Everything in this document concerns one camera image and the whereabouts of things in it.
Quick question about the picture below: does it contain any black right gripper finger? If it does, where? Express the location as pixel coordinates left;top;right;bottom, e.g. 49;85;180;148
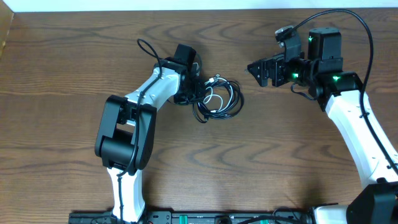
248;65;268;87
247;59;264;72

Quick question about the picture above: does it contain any white usb cable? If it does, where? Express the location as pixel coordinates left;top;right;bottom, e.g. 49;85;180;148
202;77;234;113

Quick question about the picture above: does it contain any black usb cable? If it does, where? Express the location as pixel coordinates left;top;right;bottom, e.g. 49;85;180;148
191;73;245;124

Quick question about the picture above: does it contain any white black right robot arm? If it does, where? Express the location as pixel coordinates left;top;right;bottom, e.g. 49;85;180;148
247;26;397;223

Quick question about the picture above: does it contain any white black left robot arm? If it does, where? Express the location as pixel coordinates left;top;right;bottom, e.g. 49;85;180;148
95;44;199;223

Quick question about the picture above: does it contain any cardboard panel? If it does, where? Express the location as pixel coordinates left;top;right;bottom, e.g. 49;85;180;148
0;0;14;56

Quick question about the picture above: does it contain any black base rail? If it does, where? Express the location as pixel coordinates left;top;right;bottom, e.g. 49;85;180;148
68;210;314;224

